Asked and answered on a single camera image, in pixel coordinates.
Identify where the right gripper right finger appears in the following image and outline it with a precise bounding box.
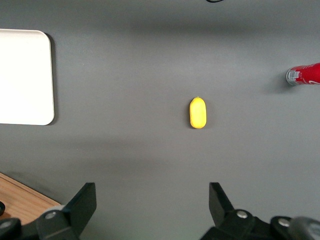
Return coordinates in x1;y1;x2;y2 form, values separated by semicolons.
199;182;276;240

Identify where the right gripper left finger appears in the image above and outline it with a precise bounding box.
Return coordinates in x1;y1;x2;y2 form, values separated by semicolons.
23;182;98;240

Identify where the red can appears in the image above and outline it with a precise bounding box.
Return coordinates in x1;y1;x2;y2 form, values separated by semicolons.
286;62;320;86

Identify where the cream rectangular tray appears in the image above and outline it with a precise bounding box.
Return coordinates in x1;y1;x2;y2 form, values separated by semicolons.
0;29;55;126

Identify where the wooden two-drawer cabinet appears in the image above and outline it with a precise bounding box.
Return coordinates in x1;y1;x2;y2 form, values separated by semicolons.
0;172;62;226

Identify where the yellow lemon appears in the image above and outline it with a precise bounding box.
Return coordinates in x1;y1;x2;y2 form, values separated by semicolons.
189;96;208;130

